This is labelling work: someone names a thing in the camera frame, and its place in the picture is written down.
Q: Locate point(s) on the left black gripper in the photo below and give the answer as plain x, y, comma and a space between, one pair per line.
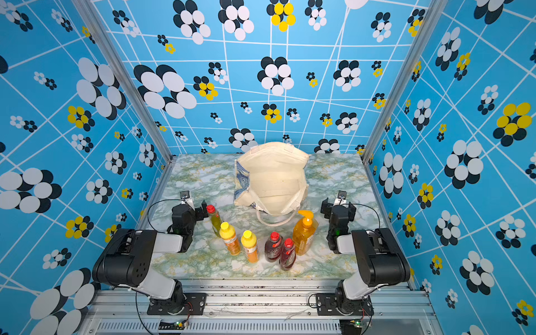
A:
198, 211

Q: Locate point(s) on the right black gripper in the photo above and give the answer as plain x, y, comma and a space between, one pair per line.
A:
328, 209

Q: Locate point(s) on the orange pump dish soap bottle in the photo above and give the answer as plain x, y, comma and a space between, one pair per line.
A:
304, 231

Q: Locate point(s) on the dark red bottle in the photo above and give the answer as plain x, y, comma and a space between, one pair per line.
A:
273, 247
288, 255

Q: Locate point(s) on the cream canvas shopping bag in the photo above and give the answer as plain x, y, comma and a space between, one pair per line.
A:
271, 179

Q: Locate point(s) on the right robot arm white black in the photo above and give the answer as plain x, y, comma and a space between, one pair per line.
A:
380, 260

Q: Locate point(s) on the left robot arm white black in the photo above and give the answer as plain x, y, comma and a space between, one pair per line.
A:
127, 262

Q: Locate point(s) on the green bottle red cap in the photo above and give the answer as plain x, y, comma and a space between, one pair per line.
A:
215, 219

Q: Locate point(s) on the orange bottle yellow cap left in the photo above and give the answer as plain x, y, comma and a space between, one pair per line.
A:
228, 234

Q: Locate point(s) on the orange bottle yellow cap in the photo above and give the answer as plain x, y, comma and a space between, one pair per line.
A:
250, 245
228, 234

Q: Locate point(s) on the orange bottle yellow cap right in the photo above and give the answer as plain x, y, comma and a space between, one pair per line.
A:
250, 245

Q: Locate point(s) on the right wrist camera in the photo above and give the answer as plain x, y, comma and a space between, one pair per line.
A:
342, 196

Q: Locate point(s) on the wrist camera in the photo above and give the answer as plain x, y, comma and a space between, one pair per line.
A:
185, 196
342, 196

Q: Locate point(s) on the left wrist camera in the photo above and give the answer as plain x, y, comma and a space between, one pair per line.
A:
185, 196

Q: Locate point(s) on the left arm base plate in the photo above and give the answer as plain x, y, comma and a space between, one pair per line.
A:
187, 304

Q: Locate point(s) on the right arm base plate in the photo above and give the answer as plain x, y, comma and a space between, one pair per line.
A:
330, 304

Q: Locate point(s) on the aluminium frame rail front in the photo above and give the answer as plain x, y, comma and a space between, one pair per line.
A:
264, 306

